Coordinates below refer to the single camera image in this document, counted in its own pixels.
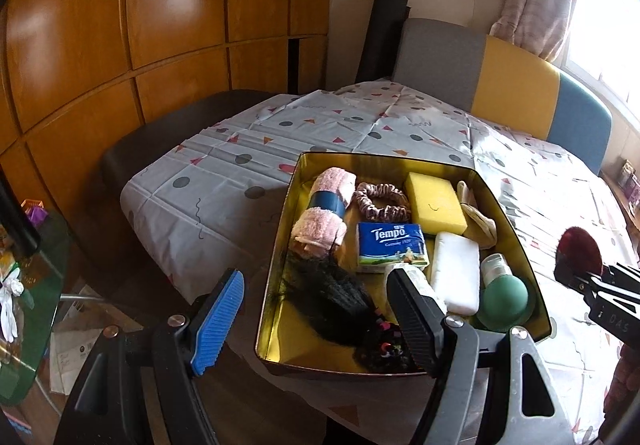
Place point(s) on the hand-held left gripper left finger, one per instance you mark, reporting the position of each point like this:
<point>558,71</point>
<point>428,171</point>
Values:
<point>217,320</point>

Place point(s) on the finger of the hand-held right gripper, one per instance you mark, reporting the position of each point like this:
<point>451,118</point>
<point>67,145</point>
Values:
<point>622,277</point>
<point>585,285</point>

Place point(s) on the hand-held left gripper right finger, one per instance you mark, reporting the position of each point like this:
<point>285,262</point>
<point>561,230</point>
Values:
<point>412,320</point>

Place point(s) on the red fluffy brush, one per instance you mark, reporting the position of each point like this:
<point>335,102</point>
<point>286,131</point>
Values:
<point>580,250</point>

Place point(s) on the black beaded hair claw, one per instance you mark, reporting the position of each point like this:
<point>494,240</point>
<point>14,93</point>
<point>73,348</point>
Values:
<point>385,350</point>

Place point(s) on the white pack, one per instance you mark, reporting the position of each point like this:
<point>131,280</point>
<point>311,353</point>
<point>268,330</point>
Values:
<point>422,277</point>

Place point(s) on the white foam block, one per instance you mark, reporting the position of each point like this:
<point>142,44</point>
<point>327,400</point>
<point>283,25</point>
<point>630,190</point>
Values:
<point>455,275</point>

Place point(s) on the gold tin box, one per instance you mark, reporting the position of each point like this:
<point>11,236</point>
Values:
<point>280,340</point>

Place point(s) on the blue white tissue packet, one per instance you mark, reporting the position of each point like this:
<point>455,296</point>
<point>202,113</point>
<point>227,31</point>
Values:
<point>390,245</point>

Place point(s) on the green silicone bottle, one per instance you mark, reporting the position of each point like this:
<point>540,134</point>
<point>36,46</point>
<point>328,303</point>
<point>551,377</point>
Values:
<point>502,300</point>

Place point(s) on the black wig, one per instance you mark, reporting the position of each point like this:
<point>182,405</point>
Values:
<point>330,295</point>

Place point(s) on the pink satin scrunchie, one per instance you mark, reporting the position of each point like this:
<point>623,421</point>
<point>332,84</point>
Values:
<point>370,210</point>

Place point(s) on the yellow sponge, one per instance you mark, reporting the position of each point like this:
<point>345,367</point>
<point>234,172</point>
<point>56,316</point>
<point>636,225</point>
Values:
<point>435,200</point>

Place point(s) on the pink towel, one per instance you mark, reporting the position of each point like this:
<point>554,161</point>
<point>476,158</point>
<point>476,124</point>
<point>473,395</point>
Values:
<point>320,230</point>

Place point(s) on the wooden window sill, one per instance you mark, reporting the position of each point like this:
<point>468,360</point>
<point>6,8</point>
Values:
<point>622,215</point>

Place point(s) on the purple boxes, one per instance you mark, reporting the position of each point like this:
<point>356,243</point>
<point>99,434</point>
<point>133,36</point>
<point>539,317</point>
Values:
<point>630,180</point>

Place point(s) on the papers on floor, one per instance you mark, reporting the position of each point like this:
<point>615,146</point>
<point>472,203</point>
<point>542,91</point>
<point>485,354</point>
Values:
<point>75,350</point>

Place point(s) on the patterned white tablecloth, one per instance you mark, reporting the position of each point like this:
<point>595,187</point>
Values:
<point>225,160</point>

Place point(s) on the glass side table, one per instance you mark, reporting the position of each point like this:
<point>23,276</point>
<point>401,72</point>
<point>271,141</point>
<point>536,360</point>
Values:
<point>30,375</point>

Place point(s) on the white glove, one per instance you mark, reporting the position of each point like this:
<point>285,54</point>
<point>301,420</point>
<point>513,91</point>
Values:
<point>11,305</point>

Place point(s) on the purple foil box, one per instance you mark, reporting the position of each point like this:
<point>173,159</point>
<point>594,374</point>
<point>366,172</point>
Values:
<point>34,212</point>

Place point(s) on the grey yellow blue bench backrest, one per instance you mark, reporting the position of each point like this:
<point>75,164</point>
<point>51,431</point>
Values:
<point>515,80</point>

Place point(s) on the window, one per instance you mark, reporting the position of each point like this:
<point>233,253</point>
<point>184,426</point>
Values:
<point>605,25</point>

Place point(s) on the black rolled mat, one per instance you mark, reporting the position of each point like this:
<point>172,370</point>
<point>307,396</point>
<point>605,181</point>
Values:
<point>380,40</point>

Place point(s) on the wooden wardrobe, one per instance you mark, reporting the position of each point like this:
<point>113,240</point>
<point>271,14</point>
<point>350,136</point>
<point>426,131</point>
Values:
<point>175,0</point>

